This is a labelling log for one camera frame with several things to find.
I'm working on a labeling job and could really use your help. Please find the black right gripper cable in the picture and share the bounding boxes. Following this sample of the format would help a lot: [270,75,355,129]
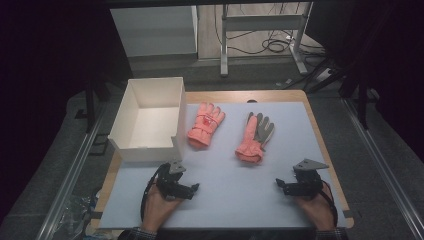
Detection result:
[320,179,339,228]

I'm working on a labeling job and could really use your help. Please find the pale blue table mat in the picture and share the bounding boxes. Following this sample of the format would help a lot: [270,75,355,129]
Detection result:
[99,101,348,230]

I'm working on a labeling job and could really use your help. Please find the person's right hand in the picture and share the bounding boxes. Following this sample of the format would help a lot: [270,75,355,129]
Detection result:
[294,183,336,232]

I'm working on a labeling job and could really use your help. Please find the white cabinet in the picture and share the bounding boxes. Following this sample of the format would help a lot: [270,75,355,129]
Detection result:
[109,4,199,58]

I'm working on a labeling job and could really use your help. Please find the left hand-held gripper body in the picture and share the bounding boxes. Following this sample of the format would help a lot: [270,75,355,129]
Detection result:
[155,160,188,201]

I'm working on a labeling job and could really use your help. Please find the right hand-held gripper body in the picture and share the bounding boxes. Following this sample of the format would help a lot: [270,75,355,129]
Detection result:
[288,158,330,201]

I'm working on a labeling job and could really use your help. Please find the clear plastic bag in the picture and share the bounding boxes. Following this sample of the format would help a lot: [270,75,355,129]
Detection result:
[53,192,102,240]

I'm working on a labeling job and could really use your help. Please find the pink glove with red label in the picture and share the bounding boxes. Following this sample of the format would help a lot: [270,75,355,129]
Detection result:
[186,101,226,150]

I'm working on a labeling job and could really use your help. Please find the white cardboard box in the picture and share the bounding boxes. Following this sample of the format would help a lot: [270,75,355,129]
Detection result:
[107,76,188,163]

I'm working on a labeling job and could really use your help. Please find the grey metal desk frame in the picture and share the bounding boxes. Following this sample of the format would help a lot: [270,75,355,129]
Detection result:
[219,1,315,78]

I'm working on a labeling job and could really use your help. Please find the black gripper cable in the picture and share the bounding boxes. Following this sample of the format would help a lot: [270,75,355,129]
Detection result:
[320,179,339,228]
[140,163,171,223]

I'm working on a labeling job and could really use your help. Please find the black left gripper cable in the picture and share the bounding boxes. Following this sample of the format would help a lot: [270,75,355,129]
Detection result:
[140,163,171,223]

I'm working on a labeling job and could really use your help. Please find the white power strip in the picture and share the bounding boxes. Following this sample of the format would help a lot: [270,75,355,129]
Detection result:
[314,67,333,83]

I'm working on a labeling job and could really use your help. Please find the person's left hand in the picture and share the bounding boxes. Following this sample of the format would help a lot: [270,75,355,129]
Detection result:
[141,182,183,233]

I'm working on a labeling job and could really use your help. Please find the aluminium rail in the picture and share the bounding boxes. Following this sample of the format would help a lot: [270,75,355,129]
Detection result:
[35,99,112,240]
[342,97,424,240]

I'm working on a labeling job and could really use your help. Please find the dark metal stand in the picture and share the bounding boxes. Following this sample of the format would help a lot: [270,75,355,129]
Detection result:
[339,75,372,130]
[74,79,112,134]

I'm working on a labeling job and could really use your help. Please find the pink glove with grey palm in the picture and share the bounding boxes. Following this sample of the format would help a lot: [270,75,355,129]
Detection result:
[234,111,276,164]

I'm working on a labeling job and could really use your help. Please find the black floor cables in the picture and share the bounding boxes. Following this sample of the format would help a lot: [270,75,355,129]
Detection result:
[214,3,327,57]

